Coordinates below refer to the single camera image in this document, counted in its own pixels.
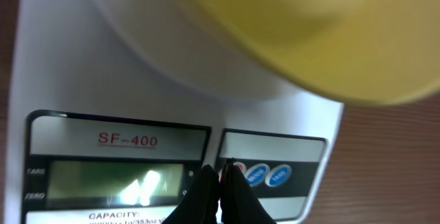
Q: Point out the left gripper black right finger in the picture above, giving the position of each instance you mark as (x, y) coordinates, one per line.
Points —
(237, 201)

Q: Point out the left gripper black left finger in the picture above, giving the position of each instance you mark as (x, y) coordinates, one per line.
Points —
(200, 204)

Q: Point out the white digital kitchen scale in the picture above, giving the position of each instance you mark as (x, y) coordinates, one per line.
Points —
(116, 105)

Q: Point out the yellow plastic bowl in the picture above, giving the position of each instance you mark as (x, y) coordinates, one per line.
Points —
(361, 52)

